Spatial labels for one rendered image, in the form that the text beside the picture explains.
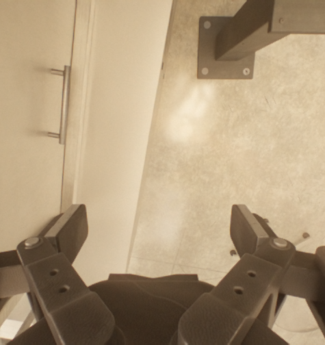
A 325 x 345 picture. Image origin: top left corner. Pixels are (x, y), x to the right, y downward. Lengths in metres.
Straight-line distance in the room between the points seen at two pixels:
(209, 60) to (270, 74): 0.35
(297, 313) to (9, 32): 1.56
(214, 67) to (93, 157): 0.95
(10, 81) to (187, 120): 1.11
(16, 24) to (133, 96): 0.29
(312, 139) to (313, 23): 1.15
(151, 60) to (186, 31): 0.85
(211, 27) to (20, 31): 1.13
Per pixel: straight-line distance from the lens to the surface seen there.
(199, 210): 1.58
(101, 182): 0.66
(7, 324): 1.17
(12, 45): 0.42
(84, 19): 0.62
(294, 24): 0.55
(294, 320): 1.60
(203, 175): 1.49
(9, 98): 0.42
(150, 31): 0.62
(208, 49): 1.43
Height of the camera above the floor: 1.40
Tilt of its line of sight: 73 degrees down
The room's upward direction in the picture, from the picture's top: 177 degrees counter-clockwise
